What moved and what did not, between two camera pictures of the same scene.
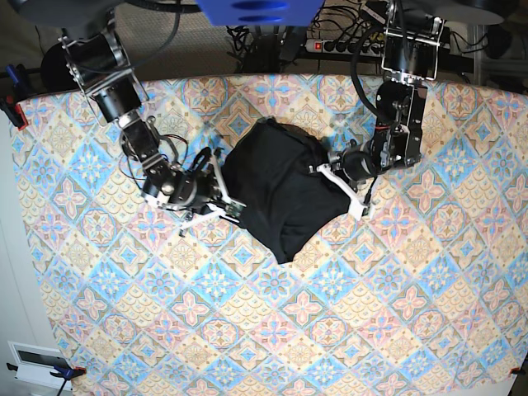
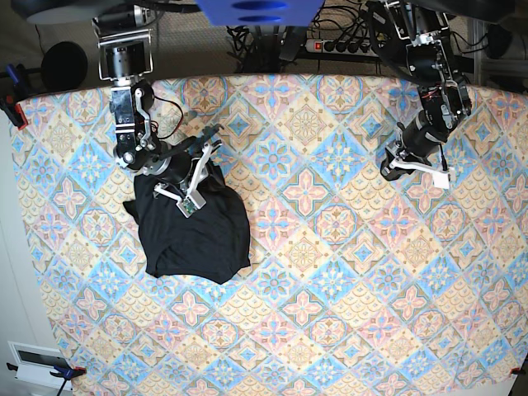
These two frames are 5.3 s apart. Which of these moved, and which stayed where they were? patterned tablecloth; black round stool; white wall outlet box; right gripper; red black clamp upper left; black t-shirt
Moved: right gripper; black t-shirt
Stayed: black round stool; red black clamp upper left; white wall outlet box; patterned tablecloth
